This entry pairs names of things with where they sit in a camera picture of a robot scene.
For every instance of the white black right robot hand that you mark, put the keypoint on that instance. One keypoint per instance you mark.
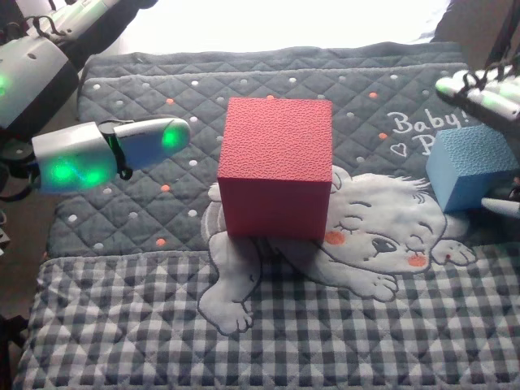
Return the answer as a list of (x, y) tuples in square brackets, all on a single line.
[(487, 95)]

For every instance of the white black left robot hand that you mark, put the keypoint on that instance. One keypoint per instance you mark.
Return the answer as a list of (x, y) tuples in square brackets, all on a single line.
[(73, 158)]

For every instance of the blue foam cube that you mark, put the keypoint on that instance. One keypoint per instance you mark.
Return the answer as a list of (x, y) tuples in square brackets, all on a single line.
[(467, 158)]

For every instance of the red foam cube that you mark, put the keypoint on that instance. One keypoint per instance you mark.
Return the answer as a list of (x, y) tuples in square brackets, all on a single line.
[(276, 162)]

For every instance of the grey quilt with bear print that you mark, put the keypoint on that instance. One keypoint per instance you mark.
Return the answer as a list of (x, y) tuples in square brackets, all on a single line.
[(284, 325)]

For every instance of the black frame piece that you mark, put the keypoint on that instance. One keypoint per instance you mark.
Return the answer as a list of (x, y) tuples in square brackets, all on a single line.
[(8, 353)]

